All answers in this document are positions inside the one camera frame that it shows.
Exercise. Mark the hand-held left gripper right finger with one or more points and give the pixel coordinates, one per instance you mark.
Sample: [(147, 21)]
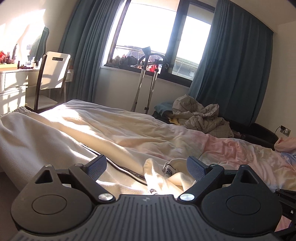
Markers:
[(196, 168)]

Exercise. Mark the slim figurine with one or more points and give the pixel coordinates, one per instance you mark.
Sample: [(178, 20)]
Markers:
[(15, 51)]

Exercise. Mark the dark framed window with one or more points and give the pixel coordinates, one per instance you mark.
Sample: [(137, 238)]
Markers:
[(150, 27)]

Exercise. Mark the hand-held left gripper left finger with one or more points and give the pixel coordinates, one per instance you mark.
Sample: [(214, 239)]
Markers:
[(98, 167)]

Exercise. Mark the black sofa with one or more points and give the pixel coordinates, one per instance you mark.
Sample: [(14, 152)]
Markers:
[(259, 134)]

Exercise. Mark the red flower decoration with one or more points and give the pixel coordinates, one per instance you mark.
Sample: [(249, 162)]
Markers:
[(4, 57)]

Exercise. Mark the white chair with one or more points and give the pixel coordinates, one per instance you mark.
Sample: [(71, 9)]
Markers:
[(54, 74)]

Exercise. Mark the pastel bed cover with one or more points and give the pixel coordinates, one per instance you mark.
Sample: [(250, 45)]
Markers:
[(231, 150)]

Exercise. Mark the dark oval mirror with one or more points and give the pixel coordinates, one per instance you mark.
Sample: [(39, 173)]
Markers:
[(42, 44)]

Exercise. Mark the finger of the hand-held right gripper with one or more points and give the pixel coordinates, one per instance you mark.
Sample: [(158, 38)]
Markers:
[(286, 204)]

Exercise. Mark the dark windowsill ornaments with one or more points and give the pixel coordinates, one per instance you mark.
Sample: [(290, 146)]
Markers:
[(124, 60)]

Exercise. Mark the white desk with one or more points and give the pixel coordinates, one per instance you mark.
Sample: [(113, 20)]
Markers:
[(13, 78)]

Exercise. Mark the small cosmetic bottles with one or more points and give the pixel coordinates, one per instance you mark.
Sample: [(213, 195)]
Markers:
[(32, 63)]

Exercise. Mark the pastel pillow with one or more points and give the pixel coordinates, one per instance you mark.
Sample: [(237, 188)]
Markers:
[(285, 143)]

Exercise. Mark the teal cloth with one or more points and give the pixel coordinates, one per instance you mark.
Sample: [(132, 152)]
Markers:
[(163, 107)]

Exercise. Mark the wall socket with charger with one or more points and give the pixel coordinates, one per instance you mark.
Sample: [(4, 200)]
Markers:
[(286, 131)]

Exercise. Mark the teal curtain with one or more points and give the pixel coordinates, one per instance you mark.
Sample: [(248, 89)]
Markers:
[(85, 58), (235, 69)]

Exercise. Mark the pair of crutches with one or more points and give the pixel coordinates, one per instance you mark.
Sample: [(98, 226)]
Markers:
[(141, 88)]

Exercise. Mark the grey quilted clothes pile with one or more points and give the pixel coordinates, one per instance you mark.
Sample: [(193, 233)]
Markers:
[(203, 118)]

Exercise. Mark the yellow cloth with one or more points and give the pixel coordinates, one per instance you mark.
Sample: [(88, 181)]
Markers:
[(174, 120)]

